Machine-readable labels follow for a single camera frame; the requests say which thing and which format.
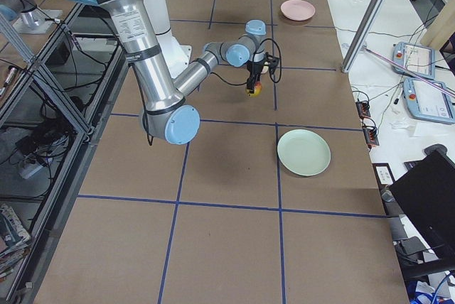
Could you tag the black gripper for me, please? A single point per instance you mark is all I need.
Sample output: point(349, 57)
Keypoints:
point(254, 69)

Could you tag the red yellow pomegranate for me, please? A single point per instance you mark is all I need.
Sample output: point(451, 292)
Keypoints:
point(254, 90)

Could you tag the pink plate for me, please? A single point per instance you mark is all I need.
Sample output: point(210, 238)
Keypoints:
point(297, 10)

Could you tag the light green plate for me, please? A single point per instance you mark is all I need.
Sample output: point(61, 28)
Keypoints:
point(303, 152)

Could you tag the orange connector block far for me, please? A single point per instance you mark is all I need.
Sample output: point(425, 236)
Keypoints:
point(363, 108)

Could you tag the orange connector block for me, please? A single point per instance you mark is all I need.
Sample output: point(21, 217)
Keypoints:
point(363, 108)
point(371, 136)

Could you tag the orange connector block near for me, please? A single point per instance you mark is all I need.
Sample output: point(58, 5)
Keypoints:
point(371, 136)

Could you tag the far teach pendant tablet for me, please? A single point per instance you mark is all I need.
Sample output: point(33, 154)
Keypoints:
point(416, 58)

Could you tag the teach pendant tablet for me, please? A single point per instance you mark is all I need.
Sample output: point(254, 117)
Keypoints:
point(426, 101)
point(416, 58)

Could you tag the near teach pendant tablet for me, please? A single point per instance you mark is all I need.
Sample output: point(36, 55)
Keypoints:
point(426, 101)

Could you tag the black label box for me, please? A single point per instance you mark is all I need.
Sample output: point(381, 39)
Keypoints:
point(383, 174)

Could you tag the black laptop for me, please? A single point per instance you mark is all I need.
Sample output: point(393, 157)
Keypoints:
point(426, 195)

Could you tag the stack of magazines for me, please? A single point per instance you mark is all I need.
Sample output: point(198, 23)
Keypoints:
point(15, 240)

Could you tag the white camera pedestal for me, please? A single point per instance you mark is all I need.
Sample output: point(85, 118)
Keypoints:
point(177, 56)

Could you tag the aluminium frame post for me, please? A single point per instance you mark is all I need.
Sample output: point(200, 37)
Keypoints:
point(361, 34)

